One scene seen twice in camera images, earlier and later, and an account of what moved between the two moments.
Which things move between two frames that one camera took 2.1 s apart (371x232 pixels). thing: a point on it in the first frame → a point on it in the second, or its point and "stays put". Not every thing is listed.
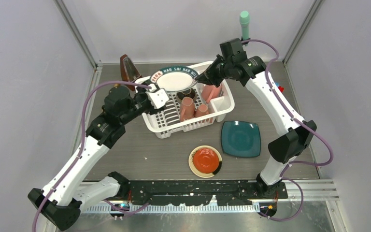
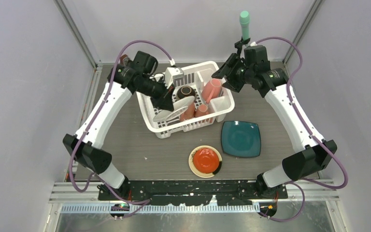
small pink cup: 202,110 stays put
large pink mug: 209,92 stays put
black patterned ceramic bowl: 190,92 stays put
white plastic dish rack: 186,110 stays put
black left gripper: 144,94 → 164,101
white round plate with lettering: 175,79 → 180,107
